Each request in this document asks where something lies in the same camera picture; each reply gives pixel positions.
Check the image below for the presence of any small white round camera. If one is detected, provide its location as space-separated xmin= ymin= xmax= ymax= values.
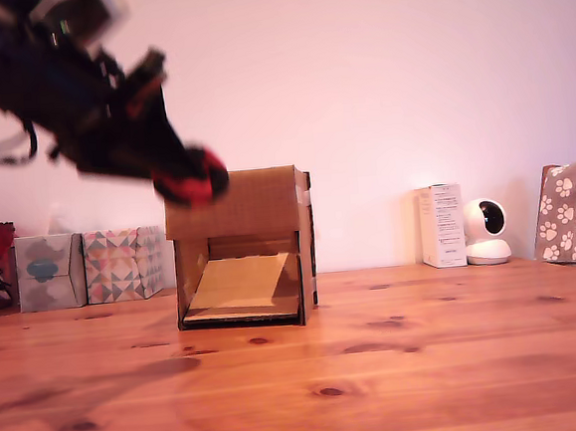
xmin=461 ymin=195 xmax=515 ymax=268

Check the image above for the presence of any cardboard dice tower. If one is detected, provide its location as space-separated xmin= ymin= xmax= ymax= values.
xmin=159 ymin=162 xmax=323 ymax=336

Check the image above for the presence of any white printed carton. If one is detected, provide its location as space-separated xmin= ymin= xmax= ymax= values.
xmin=412 ymin=181 xmax=470 ymax=272

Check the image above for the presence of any grey tissue box, blue print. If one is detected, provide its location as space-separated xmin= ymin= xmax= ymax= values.
xmin=13 ymin=231 xmax=90 ymax=315

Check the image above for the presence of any red and black footbag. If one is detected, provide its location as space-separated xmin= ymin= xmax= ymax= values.
xmin=148 ymin=139 xmax=233 ymax=210

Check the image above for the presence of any black looping cable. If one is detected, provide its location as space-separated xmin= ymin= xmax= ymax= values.
xmin=0 ymin=113 xmax=42 ymax=167

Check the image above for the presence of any tissue box with triangle pattern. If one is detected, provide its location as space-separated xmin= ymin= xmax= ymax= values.
xmin=81 ymin=224 xmax=169 ymax=308

